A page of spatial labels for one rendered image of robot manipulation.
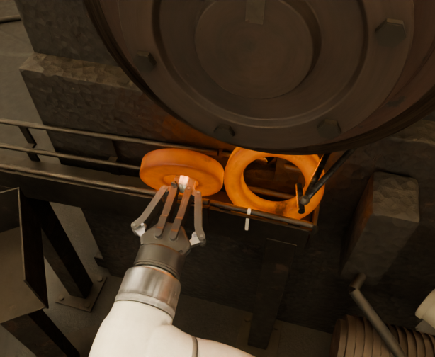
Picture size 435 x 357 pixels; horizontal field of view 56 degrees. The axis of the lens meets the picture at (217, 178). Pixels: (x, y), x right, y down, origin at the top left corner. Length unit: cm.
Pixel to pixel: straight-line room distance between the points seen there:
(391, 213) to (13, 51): 232
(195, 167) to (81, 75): 28
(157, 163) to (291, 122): 30
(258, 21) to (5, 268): 71
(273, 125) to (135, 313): 31
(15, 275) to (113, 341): 37
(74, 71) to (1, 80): 165
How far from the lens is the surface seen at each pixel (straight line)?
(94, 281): 154
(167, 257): 64
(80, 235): 166
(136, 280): 62
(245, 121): 49
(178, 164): 69
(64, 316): 152
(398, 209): 72
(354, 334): 90
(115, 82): 79
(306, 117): 47
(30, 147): 102
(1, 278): 92
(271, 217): 77
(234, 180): 76
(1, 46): 275
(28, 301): 87
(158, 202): 72
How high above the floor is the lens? 134
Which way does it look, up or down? 51 degrees down
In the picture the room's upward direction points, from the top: straight up
